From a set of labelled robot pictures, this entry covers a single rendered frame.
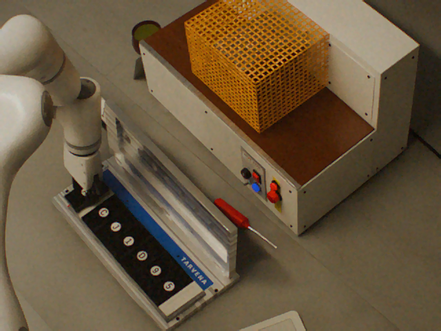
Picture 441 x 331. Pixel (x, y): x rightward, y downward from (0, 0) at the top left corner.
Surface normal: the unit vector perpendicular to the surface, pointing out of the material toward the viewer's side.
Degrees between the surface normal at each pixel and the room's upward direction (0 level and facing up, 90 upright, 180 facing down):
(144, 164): 83
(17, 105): 24
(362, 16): 0
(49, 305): 0
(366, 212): 0
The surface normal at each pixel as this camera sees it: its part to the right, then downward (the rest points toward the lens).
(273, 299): -0.07, -0.56
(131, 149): -0.78, 0.48
